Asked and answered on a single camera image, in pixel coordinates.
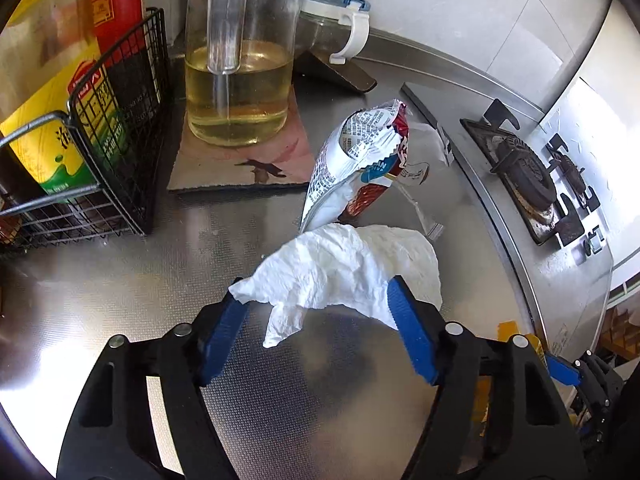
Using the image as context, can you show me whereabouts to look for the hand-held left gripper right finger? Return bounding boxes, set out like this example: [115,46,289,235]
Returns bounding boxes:
[387,275,588,480]

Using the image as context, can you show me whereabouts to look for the red label bottle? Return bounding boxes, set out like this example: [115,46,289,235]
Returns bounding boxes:
[90,0,166,126]

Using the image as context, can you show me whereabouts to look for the clear plastic wrapper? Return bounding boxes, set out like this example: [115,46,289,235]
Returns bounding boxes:
[400,120,453,240]

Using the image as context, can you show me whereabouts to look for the white tissue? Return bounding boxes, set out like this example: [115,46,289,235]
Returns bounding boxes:
[227,223,443,350]

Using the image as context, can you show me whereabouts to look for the large black burner grate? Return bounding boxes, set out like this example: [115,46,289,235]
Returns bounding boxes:
[460,99,586,246]

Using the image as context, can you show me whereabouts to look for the small black burner grate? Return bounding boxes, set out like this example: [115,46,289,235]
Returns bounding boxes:
[545,135,601,211]

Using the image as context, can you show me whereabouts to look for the black jar stand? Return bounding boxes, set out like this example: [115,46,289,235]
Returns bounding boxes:
[292,50,378,95]

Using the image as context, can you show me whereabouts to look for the black wire basket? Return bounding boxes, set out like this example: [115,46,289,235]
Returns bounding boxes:
[0,7,173,261]

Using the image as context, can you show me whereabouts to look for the large yellow oil bottle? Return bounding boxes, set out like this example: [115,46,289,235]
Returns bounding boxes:
[0,0,121,196]

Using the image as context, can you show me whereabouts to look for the glass oil dispenser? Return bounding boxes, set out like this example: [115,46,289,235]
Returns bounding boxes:
[184,0,307,148]

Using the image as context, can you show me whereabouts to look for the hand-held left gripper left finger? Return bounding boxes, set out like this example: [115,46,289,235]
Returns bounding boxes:
[55,290,251,480]

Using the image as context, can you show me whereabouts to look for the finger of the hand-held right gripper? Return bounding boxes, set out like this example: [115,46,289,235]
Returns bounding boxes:
[545,352,582,387]

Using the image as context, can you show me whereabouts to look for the foil splash guard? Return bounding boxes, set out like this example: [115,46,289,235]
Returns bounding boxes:
[542,77,640,281]

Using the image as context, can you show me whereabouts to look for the glass jar white handle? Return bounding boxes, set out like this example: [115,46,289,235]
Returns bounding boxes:
[295,0,372,66]

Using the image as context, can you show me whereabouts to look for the red white snack wrapper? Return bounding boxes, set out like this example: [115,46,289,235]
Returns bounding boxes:
[300,99,433,233]

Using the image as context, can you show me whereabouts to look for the cardboard coaster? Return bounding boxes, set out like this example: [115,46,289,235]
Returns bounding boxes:
[166,87,316,193]

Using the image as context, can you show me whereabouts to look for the steel gas hob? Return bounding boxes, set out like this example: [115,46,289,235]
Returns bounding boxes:
[400,82,616,356]

